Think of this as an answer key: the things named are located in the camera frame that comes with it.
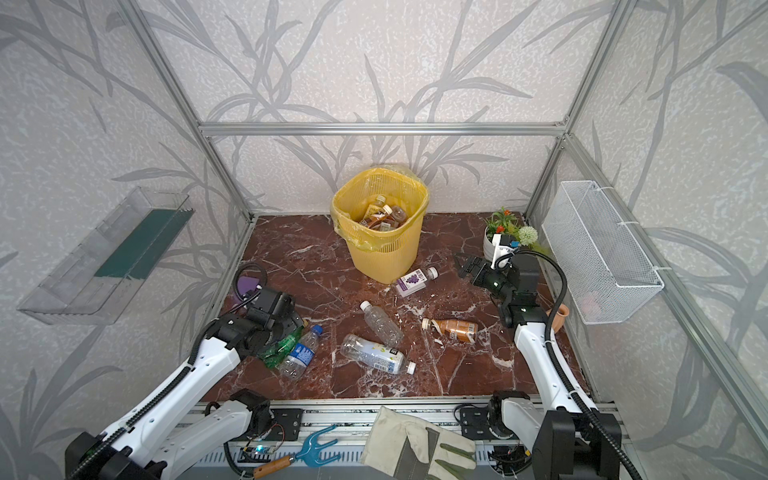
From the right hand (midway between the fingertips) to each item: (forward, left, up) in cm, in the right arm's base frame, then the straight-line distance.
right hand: (466, 250), depth 80 cm
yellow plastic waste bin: (+2, +23, -7) cm, 24 cm away
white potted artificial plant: (+16, -15, -6) cm, 23 cm away
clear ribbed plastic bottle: (-14, +23, -17) cm, 32 cm away
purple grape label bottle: (+2, +13, -19) cm, 23 cm away
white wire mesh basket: (-14, -25, +12) cm, 31 cm away
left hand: (-13, +47, -12) cm, 51 cm away
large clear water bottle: (-23, +24, -17) cm, 37 cm away
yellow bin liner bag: (+22, +32, +2) cm, 39 cm away
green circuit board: (-43, +52, -22) cm, 71 cm away
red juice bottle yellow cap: (+20, +19, -8) cm, 29 cm away
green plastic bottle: (-20, +51, -19) cm, 59 cm away
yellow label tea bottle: (+21, +27, -5) cm, 34 cm away
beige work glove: (-43, +15, -21) cm, 50 cm away
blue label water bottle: (-22, +46, -19) cm, 54 cm away
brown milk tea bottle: (-15, +1, -18) cm, 24 cm away
